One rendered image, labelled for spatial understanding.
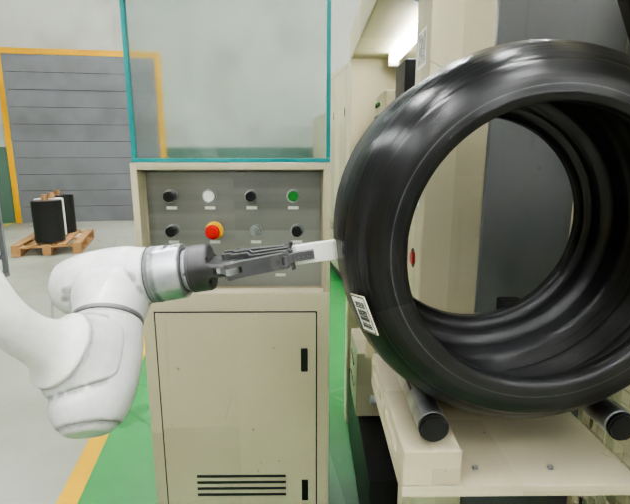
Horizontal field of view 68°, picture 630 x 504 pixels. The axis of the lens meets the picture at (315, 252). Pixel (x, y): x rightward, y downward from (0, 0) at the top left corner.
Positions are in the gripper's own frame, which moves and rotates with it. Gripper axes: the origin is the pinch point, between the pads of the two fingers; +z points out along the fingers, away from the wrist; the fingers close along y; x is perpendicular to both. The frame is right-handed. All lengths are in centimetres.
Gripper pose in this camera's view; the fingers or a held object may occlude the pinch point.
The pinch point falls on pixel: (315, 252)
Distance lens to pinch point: 74.3
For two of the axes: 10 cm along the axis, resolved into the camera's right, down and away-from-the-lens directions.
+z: 9.9, -1.4, -0.2
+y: -0.1, -2.1, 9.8
